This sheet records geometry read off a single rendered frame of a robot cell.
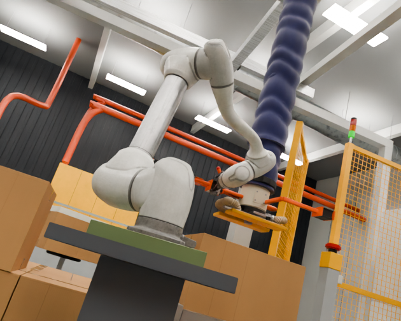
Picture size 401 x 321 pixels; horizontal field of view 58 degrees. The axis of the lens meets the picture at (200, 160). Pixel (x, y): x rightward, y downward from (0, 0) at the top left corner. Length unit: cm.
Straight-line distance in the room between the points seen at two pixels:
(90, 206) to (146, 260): 826
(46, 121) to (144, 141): 1161
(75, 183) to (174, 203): 812
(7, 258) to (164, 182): 84
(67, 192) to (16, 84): 524
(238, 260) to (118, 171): 87
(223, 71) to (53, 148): 1138
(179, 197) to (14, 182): 85
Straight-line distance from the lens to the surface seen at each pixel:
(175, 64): 154
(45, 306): 174
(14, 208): 175
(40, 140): 1275
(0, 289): 175
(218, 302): 186
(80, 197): 918
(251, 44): 368
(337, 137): 918
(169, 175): 115
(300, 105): 482
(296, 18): 267
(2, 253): 174
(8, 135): 1279
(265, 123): 222
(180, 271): 94
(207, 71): 152
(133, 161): 128
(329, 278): 173
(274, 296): 199
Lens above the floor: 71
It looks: 18 degrees up
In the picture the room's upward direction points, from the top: 17 degrees clockwise
